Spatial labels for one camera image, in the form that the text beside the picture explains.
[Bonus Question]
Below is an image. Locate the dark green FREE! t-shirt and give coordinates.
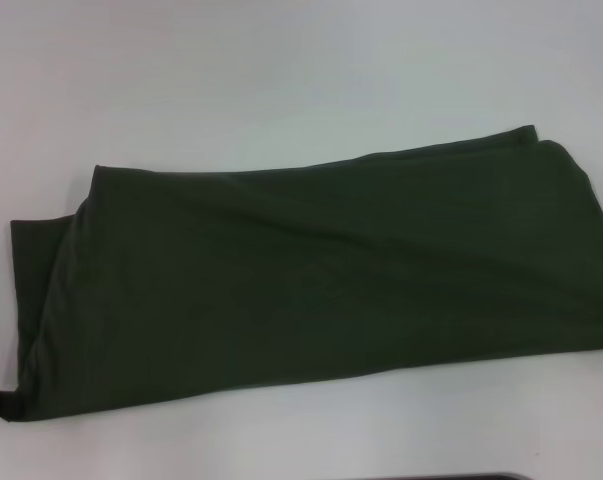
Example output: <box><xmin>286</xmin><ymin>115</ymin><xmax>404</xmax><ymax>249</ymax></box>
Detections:
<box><xmin>3</xmin><ymin>124</ymin><xmax>603</xmax><ymax>427</ymax></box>

